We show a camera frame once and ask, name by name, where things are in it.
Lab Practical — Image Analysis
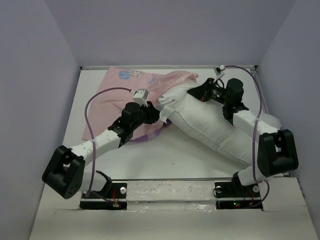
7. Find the aluminium table rail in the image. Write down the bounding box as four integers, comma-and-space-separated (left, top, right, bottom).
79, 64, 258, 71
250, 65, 270, 114

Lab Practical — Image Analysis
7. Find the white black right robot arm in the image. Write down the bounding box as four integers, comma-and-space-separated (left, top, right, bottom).
187, 78, 299, 196

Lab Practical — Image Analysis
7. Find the aluminium right table rail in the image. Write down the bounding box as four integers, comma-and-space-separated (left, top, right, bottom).
250, 65, 270, 114

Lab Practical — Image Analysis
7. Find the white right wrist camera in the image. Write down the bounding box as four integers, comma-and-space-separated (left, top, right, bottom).
213, 65, 226, 77

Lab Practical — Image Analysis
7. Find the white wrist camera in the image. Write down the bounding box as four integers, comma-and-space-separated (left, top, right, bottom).
133, 88, 149, 106
213, 65, 226, 77

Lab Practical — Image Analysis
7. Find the aluminium back table rail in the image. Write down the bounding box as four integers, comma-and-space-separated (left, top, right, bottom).
79, 64, 258, 71

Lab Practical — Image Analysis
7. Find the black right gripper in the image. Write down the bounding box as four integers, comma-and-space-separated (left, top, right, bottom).
187, 77, 230, 106

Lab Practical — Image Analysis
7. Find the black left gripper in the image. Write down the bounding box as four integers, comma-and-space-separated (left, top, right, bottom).
130, 101, 162, 132

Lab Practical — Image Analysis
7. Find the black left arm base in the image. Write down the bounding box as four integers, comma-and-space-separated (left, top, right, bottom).
79, 170, 128, 211

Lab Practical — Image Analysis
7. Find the white pillow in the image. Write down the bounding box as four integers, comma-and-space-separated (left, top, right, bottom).
157, 78, 283, 168

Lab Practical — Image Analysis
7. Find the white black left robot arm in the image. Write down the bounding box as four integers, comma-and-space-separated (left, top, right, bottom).
42, 101, 160, 199

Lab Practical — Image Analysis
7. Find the pink printed pillowcase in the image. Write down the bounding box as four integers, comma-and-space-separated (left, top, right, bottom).
87, 67, 199, 136

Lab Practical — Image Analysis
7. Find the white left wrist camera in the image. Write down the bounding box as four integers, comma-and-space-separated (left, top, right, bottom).
133, 88, 149, 106

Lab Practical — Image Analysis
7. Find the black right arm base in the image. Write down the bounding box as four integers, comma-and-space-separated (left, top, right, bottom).
212, 174, 263, 210

